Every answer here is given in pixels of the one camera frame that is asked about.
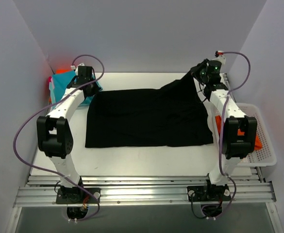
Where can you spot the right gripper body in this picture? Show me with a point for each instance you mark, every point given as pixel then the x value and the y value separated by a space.
pixel 196 70

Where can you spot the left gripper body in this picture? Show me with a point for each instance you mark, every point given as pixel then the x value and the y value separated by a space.
pixel 93 87

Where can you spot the black t-shirt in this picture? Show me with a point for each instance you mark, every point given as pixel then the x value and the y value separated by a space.
pixel 170 116

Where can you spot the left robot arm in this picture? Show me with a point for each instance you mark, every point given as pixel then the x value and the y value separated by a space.
pixel 53 131

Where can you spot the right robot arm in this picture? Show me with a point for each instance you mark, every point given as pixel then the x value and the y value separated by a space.
pixel 232 148

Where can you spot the folded teal t-shirt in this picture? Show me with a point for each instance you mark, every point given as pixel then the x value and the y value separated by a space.
pixel 60 82

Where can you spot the folded orange t-shirt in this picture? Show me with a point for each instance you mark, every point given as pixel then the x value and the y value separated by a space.
pixel 60 71

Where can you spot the folded pink t-shirt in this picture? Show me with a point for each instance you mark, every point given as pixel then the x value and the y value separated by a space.
pixel 50 84

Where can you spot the orange t-shirt in basket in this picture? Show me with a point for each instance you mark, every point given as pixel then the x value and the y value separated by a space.
pixel 258 145

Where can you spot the white plastic basket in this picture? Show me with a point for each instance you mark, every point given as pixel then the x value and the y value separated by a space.
pixel 258 158

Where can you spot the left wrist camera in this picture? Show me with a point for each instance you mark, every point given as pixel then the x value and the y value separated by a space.
pixel 75 67

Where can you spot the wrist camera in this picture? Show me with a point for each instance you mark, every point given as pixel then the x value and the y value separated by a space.
pixel 75 67
pixel 219 56

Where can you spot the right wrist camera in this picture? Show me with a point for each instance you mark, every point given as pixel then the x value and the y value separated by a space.
pixel 219 56

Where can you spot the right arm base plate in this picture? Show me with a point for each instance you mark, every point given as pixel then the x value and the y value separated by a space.
pixel 208 194

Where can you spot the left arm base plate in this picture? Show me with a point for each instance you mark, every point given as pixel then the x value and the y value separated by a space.
pixel 66 198

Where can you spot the aluminium rail frame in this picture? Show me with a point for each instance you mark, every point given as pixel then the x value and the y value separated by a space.
pixel 133 191

